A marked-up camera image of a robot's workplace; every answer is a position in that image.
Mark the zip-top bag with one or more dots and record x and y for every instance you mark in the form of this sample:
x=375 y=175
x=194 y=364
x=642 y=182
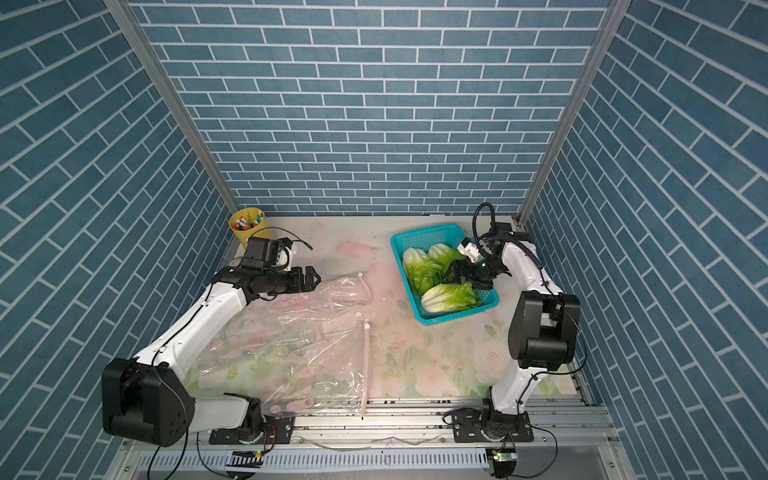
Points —
x=252 y=321
x=291 y=376
x=329 y=300

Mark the teal plastic basket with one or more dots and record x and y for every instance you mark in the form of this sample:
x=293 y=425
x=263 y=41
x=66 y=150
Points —
x=423 y=239

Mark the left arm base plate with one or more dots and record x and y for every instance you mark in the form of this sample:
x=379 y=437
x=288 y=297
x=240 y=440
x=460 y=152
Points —
x=268 y=431

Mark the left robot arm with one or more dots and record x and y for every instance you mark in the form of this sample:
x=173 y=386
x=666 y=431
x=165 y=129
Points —
x=144 y=398

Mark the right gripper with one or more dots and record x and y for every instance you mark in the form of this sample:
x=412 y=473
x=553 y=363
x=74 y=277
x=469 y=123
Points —
x=467 y=267

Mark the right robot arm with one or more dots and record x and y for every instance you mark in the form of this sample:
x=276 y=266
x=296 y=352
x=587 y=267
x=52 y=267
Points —
x=543 y=332

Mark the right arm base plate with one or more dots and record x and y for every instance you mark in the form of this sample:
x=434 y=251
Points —
x=470 y=425

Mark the white vented cable duct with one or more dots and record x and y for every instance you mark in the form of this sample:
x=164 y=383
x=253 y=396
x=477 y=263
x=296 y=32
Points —
x=315 y=460

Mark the chinese cabbage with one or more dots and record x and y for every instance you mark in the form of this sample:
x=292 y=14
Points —
x=447 y=298
x=444 y=255
x=421 y=271

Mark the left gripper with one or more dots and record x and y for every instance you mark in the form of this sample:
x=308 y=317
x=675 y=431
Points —
x=298 y=284

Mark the yellow pen cup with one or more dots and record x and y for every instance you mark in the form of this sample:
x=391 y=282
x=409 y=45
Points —
x=244 y=223

